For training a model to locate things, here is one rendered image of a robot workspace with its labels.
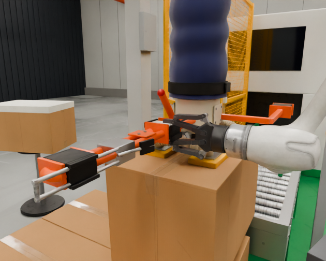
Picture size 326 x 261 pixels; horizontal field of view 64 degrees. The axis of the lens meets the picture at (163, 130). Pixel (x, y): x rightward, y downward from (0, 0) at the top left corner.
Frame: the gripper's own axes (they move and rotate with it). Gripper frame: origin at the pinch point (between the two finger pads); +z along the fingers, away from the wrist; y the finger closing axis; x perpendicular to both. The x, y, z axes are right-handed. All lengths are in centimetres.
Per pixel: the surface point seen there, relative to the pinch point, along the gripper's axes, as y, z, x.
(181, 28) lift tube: -31.7, 2.5, 15.7
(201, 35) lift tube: -28.8, -5.0, 15.4
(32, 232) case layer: 59, 71, -3
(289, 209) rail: 53, -35, 73
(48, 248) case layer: 59, 54, -7
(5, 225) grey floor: 115, 178, 37
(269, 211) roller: 58, -25, 76
